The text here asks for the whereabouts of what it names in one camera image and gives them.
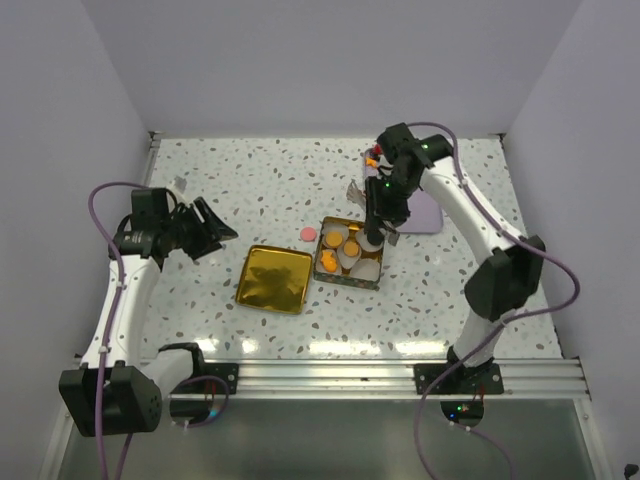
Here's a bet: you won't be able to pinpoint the aluminium front rail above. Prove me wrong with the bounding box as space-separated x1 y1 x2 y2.
164 355 591 400

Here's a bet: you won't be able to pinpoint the white paper cup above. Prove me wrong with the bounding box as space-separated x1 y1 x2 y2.
321 223 349 249
316 249 342 275
337 240 361 270
350 258 381 282

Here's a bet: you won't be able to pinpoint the purple tray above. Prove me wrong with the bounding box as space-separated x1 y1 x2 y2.
362 147 444 235

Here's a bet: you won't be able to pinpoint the orange star cookie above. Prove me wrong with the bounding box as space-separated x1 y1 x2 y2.
321 250 339 273

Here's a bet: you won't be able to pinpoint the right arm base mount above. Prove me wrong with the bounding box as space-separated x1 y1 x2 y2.
413 362 505 395

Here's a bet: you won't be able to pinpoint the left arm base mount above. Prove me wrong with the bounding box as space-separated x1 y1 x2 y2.
172 363 240 395

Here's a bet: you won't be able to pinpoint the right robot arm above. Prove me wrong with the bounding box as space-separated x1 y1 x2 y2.
364 123 545 393

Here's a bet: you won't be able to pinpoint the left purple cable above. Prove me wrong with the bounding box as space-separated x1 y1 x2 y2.
87 182 231 480

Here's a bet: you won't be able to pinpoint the metal tongs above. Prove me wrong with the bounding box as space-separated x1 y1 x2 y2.
346 180 399 247

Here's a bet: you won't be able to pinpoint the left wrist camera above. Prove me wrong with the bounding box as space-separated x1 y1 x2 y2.
167 176 187 202

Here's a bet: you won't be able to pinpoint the green cookie tin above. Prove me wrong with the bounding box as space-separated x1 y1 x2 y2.
312 216 385 290

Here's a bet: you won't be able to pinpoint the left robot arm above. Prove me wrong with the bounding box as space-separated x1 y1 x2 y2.
59 187 238 438

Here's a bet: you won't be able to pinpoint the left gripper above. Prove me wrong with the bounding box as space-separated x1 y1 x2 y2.
160 197 236 260

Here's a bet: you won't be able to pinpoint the gold tin lid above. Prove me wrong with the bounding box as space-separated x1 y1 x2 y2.
235 245 313 315

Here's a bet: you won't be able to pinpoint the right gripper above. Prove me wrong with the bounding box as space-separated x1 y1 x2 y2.
366 171 419 235

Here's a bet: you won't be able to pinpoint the pink round cookie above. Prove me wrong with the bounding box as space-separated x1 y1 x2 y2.
300 227 317 242

